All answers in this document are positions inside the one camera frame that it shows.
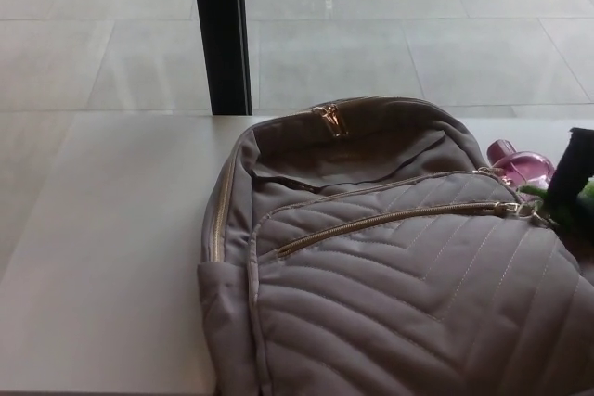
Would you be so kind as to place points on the grey quilted backpack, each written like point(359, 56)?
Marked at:
point(399, 284)

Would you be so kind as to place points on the pink transparent water bottle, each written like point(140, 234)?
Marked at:
point(526, 168)

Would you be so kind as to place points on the black window frame post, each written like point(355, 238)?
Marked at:
point(223, 34)

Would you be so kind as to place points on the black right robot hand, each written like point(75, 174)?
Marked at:
point(572, 169)

